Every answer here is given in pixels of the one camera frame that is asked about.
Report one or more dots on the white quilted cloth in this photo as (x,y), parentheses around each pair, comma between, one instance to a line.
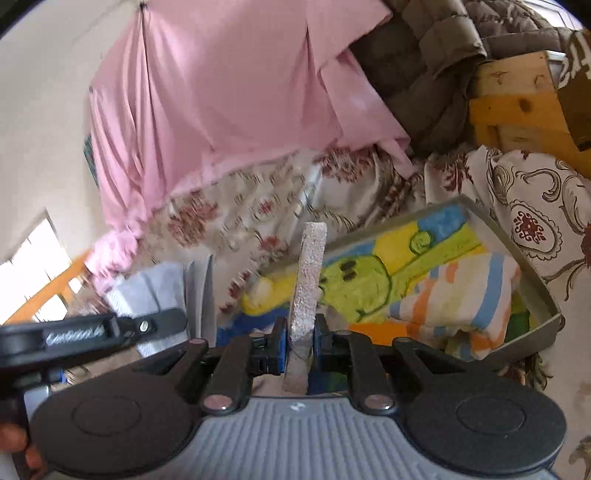
(157,286)

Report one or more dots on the pastel striped cloth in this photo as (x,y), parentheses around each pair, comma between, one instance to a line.
(461,300)

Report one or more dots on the grey tray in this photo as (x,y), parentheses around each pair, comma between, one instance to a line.
(531,344)

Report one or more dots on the floral bedspread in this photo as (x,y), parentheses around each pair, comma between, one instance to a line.
(531,198)

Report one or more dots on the orange wooden bed rail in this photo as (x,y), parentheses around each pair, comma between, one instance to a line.
(69,279)

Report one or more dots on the yellow cartoon towel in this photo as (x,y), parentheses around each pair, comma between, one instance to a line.
(369,281)

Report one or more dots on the brown printed cloth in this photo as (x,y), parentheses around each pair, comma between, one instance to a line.
(577,92)

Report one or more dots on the brown quilted jacket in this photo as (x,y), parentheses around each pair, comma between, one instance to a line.
(415,69)

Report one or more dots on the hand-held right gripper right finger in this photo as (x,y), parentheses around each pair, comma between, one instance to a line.
(319,344)

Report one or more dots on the beige grey cloth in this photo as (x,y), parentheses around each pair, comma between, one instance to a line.
(309,277)

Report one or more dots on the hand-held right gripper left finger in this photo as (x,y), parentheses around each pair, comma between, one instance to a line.
(278,344)

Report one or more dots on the teal wall poster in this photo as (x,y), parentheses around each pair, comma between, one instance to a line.
(90,157)

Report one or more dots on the pink bed sheet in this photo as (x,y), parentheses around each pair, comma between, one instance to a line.
(221,92)

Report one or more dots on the person's left hand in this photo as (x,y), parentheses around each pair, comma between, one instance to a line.
(11,439)

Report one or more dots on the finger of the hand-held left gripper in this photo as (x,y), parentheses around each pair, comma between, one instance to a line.
(161,323)

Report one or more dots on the pale wooden bed frame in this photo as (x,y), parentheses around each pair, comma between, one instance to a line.
(512,110)

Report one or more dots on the window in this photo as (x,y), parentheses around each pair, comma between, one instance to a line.
(32,263)

